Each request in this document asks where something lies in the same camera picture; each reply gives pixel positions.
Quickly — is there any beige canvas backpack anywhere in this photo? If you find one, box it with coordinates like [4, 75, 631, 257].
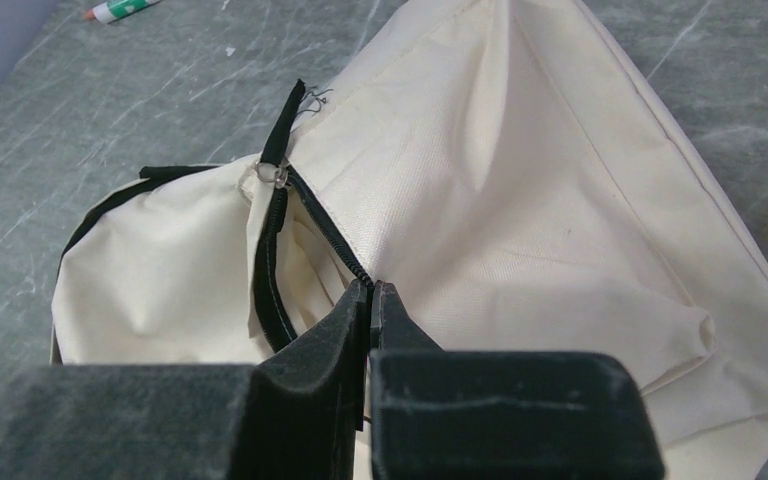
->
[52, 1, 768, 479]

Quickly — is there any orange green white marker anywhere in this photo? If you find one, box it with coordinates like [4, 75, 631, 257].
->
[83, 0, 160, 24]

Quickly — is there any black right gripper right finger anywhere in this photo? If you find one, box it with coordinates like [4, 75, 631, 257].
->
[370, 282, 666, 479]

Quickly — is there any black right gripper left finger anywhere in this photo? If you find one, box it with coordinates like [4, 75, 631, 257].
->
[0, 282, 369, 479]

